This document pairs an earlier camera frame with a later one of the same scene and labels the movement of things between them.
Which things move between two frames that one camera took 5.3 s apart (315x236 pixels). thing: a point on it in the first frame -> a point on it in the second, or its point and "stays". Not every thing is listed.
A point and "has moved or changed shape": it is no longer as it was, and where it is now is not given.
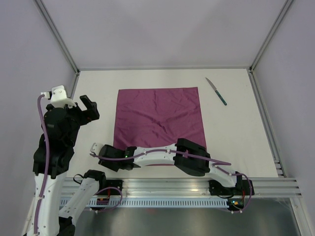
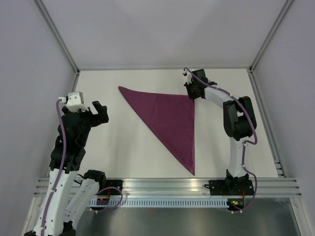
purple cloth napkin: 158,117 has moved or changed shape
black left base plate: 106,183 stays
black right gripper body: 114,166 -> 191,90
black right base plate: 242,188 stays
